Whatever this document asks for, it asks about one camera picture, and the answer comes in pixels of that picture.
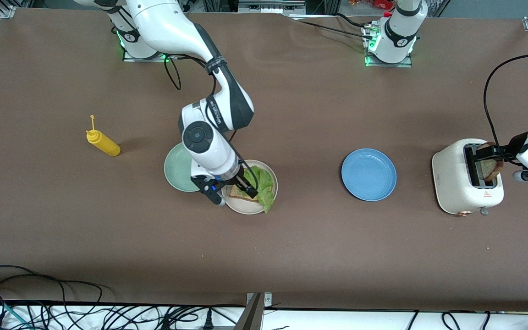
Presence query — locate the brown bread slice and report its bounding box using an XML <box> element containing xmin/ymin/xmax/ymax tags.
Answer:
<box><xmin>477</xmin><ymin>142</ymin><xmax>504</xmax><ymax>182</ymax></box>
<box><xmin>228</xmin><ymin>183</ymin><xmax>260</xmax><ymax>203</ymax></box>

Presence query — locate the green lettuce leaf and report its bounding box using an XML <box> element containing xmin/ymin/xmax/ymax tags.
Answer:
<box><xmin>241</xmin><ymin>165</ymin><xmax>276</xmax><ymax>214</ymax></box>

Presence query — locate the beige round plate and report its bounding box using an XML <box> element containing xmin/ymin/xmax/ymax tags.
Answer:
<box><xmin>221</xmin><ymin>159</ymin><xmax>279</xmax><ymax>215</ymax></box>

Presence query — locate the green round plate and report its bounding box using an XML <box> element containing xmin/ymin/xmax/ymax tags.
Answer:
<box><xmin>164</xmin><ymin>142</ymin><xmax>200</xmax><ymax>193</ymax></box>

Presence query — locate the blue round plate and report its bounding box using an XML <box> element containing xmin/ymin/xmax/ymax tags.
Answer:
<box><xmin>341</xmin><ymin>148</ymin><xmax>397</xmax><ymax>202</ymax></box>

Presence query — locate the white two-slot toaster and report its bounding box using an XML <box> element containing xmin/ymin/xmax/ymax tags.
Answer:
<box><xmin>431</xmin><ymin>137</ymin><xmax>505</xmax><ymax>217</ymax></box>

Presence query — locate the yellow squeeze bottle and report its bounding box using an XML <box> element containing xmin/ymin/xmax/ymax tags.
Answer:
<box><xmin>85</xmin><ymin>115</ymin><xmax>121</xmax><ymax>157</ymax></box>

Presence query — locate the white lower bench ledge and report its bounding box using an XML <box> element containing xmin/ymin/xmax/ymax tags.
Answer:
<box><xmin>0</xmin><ymin>300</ymin><xmax>528</xmax><ymax>330</ymax></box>

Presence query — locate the red orange packet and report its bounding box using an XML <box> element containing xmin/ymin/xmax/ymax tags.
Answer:
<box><xmin>349</xmin><ymin>0</ymin><xmax>395</xmax><ymax>11</ymax></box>

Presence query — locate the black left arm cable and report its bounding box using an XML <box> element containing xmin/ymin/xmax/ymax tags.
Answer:
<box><xmin>483</xmin><ymin>54</ymin><xmax>528</xmax><ymax>149</ymax></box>

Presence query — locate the silver angle bracket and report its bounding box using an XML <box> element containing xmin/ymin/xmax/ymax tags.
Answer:
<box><xmin>246</xmin><ymin>292</ymin><xmax>273</xmax><ymax>308</ymax></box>

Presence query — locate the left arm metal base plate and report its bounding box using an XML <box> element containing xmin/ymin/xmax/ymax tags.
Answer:
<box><xmin>364</xmin><ymin>53</ymin><xmax>413</xmax><ymax>68</ymax></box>

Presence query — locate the dark metal mount post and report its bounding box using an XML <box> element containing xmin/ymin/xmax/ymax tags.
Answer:
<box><xmin>234</xmin><ymin>293</ymin><xmax>264</xmax><ymax>330</ymax></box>

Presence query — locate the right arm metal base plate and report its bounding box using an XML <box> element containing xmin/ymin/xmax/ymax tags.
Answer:
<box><xmin>122</xmin><ymin>27</ymin><xmax>173</xmax><ymax>63</ymax></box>

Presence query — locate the black base cable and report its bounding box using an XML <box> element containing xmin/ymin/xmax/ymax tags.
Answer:
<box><xmin>324</xmin><ymin>13</ymin><xmax>371</xmax><ymax>29</ymax></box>
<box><xmin>297</xmin><ymin>19</ymin><xmax>374</xmax><ymax>42</ymax></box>

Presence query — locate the aluminium frame with sockets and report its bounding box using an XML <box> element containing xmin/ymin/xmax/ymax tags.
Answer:
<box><xmin>202</xmin><ymin>0</ymin><xmax>340</xmax><ymax>15</ymax></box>

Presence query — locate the teal cable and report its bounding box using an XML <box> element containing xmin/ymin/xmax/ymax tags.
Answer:
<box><xmin>0</xmin><ymin>298</ymin><xmax>33</xmax><ymax>330</ymax></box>

